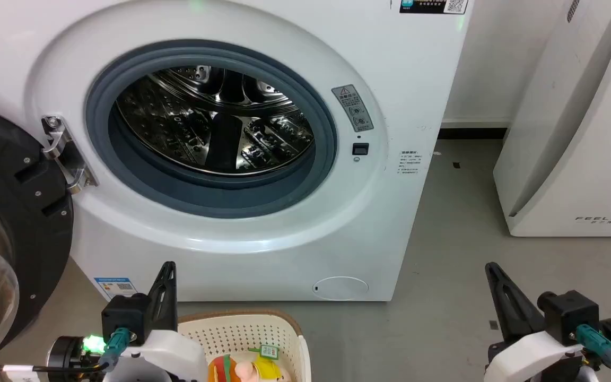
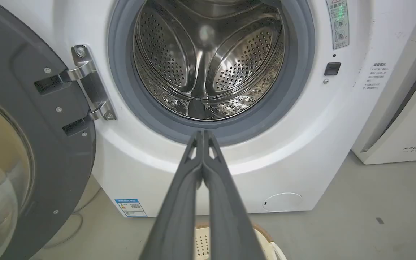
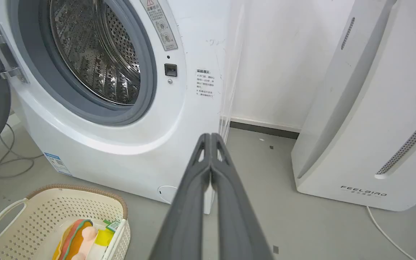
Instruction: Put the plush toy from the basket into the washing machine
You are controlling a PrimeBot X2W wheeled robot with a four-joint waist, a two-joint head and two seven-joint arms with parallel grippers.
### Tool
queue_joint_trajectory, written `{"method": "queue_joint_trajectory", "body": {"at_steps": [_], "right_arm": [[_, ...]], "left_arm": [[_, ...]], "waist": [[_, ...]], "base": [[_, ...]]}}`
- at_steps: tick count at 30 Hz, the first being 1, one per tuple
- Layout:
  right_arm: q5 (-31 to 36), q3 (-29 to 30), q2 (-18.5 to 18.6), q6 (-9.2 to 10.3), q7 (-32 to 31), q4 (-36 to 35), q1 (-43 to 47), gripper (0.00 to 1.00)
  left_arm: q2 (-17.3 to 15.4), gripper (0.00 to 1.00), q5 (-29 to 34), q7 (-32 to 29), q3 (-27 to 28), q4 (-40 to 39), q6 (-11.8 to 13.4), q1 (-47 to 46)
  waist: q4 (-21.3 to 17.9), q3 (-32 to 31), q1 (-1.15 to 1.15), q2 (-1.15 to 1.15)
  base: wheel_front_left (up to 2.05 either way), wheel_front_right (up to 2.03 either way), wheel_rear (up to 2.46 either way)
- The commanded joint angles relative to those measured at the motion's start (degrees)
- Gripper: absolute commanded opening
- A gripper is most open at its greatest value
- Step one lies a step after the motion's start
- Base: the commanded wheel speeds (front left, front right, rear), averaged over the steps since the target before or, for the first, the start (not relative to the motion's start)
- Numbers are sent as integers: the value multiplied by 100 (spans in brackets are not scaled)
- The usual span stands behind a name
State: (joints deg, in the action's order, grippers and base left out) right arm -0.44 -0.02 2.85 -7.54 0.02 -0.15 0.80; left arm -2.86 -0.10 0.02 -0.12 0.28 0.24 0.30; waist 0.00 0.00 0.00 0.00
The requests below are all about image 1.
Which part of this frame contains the blue energy label sticker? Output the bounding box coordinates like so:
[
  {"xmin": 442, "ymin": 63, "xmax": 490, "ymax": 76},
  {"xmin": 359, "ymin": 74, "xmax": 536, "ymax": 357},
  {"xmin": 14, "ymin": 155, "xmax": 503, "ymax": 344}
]
[{"xmin": 93, "ymin": 276, "xmax": 138, "ymax": 301}]

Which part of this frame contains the small printed text label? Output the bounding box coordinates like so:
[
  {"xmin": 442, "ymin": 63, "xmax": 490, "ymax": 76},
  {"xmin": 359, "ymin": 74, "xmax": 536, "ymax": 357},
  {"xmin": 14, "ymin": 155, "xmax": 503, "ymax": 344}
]
[{"xmin": 398, "ymin": 150, "xmax": 421, "ymax": 175}]

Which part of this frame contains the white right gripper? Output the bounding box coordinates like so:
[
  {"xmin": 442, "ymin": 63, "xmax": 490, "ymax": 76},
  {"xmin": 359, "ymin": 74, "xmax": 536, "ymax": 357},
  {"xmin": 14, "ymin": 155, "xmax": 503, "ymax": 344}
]
[{"xmin": 484, "ymin": 262, "xmax": 586, "ymax": 382}]

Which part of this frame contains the black QR code sticker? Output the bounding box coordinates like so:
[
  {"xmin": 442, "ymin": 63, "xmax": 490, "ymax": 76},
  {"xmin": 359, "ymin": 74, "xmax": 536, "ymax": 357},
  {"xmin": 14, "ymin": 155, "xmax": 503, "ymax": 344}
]
[{"xmin": 399, "ymin": 0, "xmax": 468, "ymax": 15}]

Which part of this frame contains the black round washer door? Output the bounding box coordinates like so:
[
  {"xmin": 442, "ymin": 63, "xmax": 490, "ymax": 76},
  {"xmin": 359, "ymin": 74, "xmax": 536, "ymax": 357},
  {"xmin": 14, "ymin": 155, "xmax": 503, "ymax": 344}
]
[{"xmin": 0, "ymin": 101, "xmax": 75, "ymax": 372}]

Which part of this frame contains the metal door hinge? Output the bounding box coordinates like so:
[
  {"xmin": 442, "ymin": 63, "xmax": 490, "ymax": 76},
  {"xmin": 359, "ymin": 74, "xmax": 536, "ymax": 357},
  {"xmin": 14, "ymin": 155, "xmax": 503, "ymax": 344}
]
[{"xmin": 41, "ymin": 115, "xmax": 98, "ymax": 195}]

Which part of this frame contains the colourful plush toy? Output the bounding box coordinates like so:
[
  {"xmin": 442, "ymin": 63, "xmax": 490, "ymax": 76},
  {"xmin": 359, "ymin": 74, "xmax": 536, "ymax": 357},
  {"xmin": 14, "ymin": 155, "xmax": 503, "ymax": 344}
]
[{"xmin": 208, "ymin": 354, "xmax": 291, "ymax": 382}]

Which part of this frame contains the white front-load washing machine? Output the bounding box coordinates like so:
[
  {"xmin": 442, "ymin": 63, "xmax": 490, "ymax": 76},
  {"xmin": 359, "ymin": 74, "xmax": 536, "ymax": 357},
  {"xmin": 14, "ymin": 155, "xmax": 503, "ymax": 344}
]
[{"xmin": 0, "ymin": 0, "xmax": 476, "ymax": 303}]

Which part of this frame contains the teal plug right gripper cable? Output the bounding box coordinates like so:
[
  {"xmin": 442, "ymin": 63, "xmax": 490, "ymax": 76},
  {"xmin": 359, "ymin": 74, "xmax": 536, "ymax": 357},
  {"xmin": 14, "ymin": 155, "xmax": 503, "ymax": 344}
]
[{"xmin": 575, "ymin": 325, "xmax": 611, "ymax": 382}]

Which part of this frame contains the teal plug gripper cable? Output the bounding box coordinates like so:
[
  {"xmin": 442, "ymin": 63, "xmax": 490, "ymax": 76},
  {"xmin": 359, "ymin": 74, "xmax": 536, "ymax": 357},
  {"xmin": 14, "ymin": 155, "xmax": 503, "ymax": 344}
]
[
  {"xmin": 575, "ymin": 325, "xmax": 611, "ymax": 382},
  {"xmin": 0, "ymin": 327, "xmax": 132, "ymax": 378}
]

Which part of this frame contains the white Feelbird appliance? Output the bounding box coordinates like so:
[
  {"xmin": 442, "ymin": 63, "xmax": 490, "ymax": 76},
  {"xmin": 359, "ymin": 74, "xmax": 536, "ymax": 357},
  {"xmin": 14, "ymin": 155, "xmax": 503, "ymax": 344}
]
[{"xmin": 493, "ymin": 0, "xmax": 611, "ymax": 238}]

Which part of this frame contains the cream perforated laundry basket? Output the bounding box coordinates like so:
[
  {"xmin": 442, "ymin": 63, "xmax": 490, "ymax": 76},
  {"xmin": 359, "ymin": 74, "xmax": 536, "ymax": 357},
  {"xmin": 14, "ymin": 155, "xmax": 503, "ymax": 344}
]
[{"xmin": 177, "ymin": 310, "xmax": 312, "ymax": 382}]

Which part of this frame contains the oval drain filter cover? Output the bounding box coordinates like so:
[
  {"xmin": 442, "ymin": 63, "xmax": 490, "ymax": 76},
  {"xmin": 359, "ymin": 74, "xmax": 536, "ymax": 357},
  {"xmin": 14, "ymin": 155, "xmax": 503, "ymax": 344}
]
[{"xmin": 313, "ymin": 276, "xmax": 370, "ymax": 301}]

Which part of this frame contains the grey rubber door gasket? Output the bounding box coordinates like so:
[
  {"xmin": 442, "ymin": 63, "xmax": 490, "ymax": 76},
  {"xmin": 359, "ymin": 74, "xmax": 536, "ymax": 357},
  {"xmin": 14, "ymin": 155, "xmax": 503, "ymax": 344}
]
[{"xmin": 85, "ymin": 39, "xmax": 338, "ymax": 219}]

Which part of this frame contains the grey warning sticker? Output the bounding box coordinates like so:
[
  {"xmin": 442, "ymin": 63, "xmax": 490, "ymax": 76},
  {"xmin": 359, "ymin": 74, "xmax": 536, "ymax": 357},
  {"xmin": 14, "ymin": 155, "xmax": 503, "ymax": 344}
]
[{"xmin": 331, "ymin": 84, "xmax": 375, "ymax": 133}]

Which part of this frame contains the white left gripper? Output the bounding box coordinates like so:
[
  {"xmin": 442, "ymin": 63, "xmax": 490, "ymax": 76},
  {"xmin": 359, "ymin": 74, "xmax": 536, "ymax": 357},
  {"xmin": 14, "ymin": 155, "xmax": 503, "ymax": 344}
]
[{"xmin": 105, "ymin": 261, "xmax": 209, "ymax": 382}]

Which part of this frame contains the teal plug left gripper cable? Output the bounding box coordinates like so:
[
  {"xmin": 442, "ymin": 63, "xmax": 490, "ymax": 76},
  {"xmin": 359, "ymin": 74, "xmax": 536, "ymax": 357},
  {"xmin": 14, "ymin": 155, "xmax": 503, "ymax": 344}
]
[{"xmin": 0, "ymin": 327, "xmax": 132, "ymax": 378}]

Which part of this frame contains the stainless steel washing machine drum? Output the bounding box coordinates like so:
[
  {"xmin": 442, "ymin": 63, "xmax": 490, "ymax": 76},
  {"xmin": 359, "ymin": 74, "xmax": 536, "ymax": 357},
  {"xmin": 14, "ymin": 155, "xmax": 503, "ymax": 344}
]
[{"xmin": 115, "ymin": 65, "xmax": 315, "ymax": 176}]

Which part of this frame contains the green hang tag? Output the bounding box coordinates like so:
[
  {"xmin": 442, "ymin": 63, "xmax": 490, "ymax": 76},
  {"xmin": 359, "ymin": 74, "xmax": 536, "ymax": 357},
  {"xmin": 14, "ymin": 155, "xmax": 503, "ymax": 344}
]
[{"xmin": 248, "ymin": 344, "xmax": 280, "ymax": 361}]

